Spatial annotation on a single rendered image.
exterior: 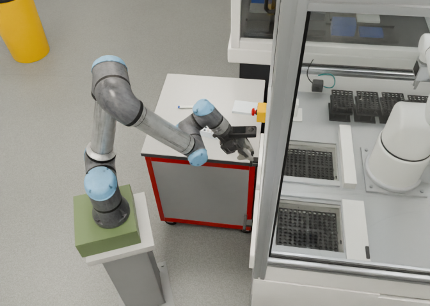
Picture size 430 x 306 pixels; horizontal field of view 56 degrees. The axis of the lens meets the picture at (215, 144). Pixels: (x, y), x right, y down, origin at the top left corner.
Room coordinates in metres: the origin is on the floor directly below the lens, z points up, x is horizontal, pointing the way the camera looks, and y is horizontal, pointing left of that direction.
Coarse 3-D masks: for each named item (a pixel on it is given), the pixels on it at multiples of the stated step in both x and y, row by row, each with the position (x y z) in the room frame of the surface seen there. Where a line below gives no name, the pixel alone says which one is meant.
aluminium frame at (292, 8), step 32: (288, 0) 0.56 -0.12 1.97; (320, 0) 0.56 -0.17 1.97; (352, 0) 0.55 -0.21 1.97; (384, 0) 0.54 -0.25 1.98; (416, 0) 0.53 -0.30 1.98; (288, 32) 0.56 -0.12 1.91; (288, 64) 0.56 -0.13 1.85; (288, 96) 0.56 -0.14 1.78; (288, 128) 0.56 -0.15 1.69; (256, 256) 0.56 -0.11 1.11; (352, 288) 0.51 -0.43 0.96; (384, 288) 0.49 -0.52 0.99; (416, 288) 0.48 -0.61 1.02
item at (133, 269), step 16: (144, 192) 1.06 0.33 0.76; (144, 208) 0.98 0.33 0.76; (144, 224) 0.90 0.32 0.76; (144, 240) 0.82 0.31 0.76; (96, 256) 0.76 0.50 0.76; (112, 256) 0.76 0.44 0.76; (128, 256) 0.77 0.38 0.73; (144, 256) 0.82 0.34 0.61; (112, 272) 0.79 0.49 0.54; (128, 272) 0.80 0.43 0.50; (144, 272) 0.82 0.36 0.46; (160, 272) 1.01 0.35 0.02; (128, 288) 0.79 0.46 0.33; (144, 288) 0.81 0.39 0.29; (160, 288) 0.84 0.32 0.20; (128, 304) 0.78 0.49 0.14; (144, 304) 0.80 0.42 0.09; (160, 304) 0.82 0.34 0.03
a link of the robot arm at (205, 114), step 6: (198, 102) 1.16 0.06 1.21; (204, 102) 1.14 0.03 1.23; (210, 102) 1.15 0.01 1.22; (198, 108) 1.12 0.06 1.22; (204, 108) 1.12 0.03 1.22; (210, 108) 1.13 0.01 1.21; (198, 114) 1.11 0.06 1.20; (204, 114) 1.11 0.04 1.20; (210, 114) 1.11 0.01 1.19; (216, 114) 1.13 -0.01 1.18; (198, 120) 1.10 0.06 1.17; (204, 120) 1.10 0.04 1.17; (210, 120) 1.10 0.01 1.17; (216, 120) 1.11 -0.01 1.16; (222, 120) 1.12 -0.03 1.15; (204, 126) 1.10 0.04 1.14; (210, 126) 1.10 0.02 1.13; (216, 126) 1.10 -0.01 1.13
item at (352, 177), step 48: (336, 48) 0.56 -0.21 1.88; (384, 48) 0.55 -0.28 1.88; (336, 96) 0.56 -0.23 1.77; (384, 96) 0.54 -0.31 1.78; (336, 144) 0.55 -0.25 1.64; (384, 144) 0.54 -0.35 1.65; (288, 192) 0.57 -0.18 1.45; (336, 192) 0.55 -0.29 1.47; (384, 192) 0.53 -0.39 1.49; (288, 240) 0.56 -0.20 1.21; (336, 240) 0.54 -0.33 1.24; (384, 240) 0.52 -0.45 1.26
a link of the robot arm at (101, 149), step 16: (96, 64) 1.09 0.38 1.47; (112, 64) 1.07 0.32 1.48; (96, 80) 1.01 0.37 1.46; (128, 80) 1.03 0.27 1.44; (96, 112) 1.03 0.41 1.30; (96, 128) 1.02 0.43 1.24; (112, 128) 1.03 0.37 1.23; (96, 144) 1.01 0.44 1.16; (112, 144) 1.03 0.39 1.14; (96, 160) 0.99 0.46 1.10; (112, 160) 1.01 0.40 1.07
